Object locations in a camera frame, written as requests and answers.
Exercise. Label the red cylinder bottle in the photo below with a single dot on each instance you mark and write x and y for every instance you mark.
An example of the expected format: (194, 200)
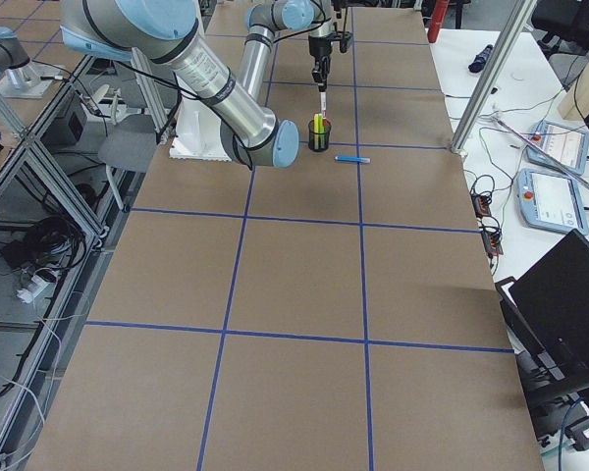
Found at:
(437, 19)

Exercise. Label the grey office chair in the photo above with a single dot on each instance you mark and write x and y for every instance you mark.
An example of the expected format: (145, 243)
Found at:
(129, 147)

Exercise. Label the lower teach pendant tablet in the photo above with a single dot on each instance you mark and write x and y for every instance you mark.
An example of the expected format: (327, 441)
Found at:
(550, 202)

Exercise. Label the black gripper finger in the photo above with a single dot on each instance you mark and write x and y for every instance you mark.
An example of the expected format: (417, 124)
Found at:
(320, 73)

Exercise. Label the upper teach pendant tablet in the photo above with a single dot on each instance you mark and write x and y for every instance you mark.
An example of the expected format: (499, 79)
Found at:
(566, 144)

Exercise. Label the aluminium frame post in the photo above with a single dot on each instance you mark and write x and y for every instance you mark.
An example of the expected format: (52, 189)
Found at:
(507, 38)

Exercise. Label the black mesh pen holder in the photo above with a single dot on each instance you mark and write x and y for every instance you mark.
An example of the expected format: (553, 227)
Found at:
(319, 137)

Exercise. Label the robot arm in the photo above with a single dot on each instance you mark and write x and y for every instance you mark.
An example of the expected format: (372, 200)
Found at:
(167, 33)

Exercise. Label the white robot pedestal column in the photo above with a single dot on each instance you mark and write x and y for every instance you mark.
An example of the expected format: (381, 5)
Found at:
(197, 134)

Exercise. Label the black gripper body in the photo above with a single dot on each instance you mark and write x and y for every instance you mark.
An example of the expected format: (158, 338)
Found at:
(320, 49)

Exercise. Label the blue highlighter pen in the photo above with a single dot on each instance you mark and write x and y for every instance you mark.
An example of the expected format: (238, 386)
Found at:
(352, 159)

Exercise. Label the teach pendant tablet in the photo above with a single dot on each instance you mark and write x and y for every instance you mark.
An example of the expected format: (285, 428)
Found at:
(566, 144)
(550, 202)

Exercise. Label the red white marker pen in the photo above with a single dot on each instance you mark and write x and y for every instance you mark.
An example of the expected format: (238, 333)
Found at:
(323, 104)

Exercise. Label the black laptop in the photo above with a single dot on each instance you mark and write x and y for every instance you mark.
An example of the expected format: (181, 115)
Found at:
(551, 302)

